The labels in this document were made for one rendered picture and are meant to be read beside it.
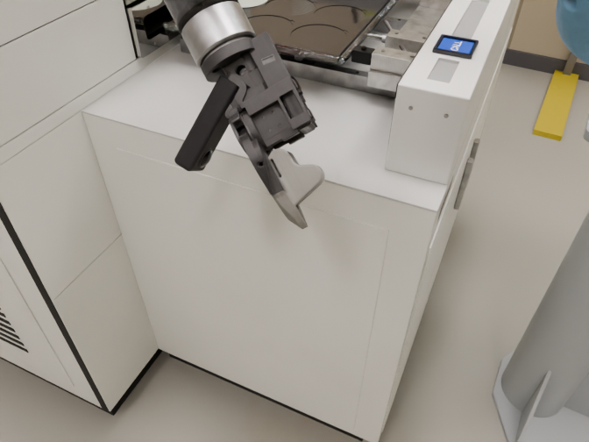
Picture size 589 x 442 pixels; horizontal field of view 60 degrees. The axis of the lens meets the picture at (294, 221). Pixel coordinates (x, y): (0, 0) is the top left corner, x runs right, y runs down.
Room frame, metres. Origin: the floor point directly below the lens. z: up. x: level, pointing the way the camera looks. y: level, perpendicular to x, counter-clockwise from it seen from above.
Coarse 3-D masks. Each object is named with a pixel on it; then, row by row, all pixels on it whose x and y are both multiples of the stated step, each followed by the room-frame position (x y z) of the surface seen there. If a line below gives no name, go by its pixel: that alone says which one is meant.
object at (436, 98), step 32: (480, 0) 0.92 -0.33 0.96; (512, 0) 0.96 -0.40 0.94; (448, 32) 0.77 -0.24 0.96; (480, 32) 0.77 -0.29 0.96; (416, 64) 0.67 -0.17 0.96; (448, 64) 0.67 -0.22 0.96; (480, 64) 0.67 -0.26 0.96; (416, 96) 0.60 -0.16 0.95; (448, 96) 0.58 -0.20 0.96; (480, 96) 0.80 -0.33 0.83; (416, 128) 0.59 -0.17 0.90; (448, 128) 0.58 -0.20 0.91; (416, 160) 0.59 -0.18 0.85; (448, 160) 0.57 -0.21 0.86
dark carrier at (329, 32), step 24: (288, 0) 1.08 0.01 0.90; (312, 0) 1.08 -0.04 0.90; (336, 0) 1.08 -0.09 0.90; (360, 0) 1.08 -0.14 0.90; (384, 0) 1.08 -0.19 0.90; (264, 24) 0.96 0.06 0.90; (288, 24) 0.96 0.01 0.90; (312, 24) 0.96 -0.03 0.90; (336, 24) 0.96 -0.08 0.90; (360, 24) 0.96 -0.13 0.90; (312, 48) 0.85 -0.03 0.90; (336, 48) 0.85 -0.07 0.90
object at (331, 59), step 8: (168, 24) 0.95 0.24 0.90; (280, 48) 0.85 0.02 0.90; (288, 48) 0.85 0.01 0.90; (296, 48) 0.84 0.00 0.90; (304, 56) 0.83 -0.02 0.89; (312, 56) 0.83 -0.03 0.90; (320, 56) 0.82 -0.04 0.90; (328, 56) 0.82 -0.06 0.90; (336, 56) 0.81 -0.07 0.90; (336, 64) 0.81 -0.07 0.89
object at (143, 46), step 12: (144, 0) 0.96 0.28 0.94; (156, 0) 0.99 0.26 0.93; (132, 12) 0.92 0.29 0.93; (144, 12) 0.95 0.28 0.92; (132, 24) 0.92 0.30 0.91; (132, 36) 0.93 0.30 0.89; (144, 36) 0.94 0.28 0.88; (156, 36) 0.97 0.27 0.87; (168, 36) 1.00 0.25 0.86; (144, 48) 0.93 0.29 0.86; (156, 48) 0.96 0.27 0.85
